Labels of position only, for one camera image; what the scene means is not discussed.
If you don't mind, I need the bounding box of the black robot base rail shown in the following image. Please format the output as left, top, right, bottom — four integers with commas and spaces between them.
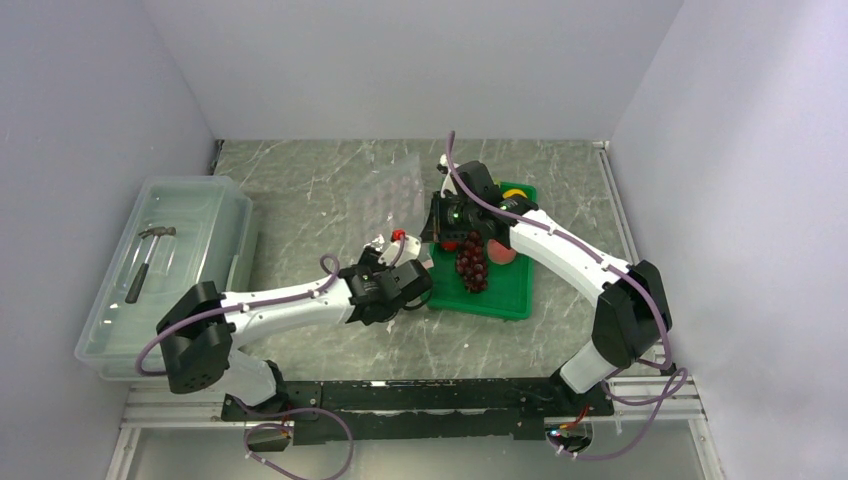
221, 377, 614, 446

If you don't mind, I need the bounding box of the pink peach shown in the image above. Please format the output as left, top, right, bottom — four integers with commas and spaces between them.
486, 239, 517, 265

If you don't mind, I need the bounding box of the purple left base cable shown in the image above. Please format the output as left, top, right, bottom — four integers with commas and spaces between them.
242, 402, 361, 480

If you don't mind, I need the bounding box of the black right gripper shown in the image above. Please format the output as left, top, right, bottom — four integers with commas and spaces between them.
421, 191, 479, 243

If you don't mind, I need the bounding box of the hammer with black handle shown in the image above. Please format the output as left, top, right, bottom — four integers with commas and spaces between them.
125, 226, 177, 304

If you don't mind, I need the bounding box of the green plastic tray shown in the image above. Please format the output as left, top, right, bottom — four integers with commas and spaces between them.
420, 182, 538, 322

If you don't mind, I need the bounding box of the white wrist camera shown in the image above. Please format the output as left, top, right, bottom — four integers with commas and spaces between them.
437, 154, 463, 198
378, 229, 422, 267

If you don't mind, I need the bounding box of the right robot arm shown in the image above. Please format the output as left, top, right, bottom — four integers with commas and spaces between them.
421, 156, 672, 415

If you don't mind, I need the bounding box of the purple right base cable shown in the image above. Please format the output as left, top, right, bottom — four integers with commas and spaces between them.
546, 367, 690, 463

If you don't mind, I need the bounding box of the clear zip top bag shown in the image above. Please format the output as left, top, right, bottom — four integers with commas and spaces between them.
346, 153, 429, 260

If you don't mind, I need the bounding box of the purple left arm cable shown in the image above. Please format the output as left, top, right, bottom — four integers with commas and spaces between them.
135, 231, 409, 378

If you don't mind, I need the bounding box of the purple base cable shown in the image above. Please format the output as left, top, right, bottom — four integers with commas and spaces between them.
546, 367, 690, 463
242, 402, 361, 480

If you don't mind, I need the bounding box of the clear plastic storage box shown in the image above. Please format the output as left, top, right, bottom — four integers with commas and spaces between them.
75, 176, 258, 381

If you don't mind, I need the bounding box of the orange fruit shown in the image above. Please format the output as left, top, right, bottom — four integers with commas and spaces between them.
503, 188, 528, 199

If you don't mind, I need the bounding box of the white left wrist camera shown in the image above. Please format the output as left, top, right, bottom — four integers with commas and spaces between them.
378, 229, 422, 267

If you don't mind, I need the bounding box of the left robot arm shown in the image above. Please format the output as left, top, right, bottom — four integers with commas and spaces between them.
136, 255, 433, 420

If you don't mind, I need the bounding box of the dark red grape bunch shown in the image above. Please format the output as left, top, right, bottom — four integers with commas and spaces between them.
454, 231, 489, 294

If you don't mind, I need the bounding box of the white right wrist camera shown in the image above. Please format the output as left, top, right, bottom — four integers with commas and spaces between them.
437, 154, 463, 198

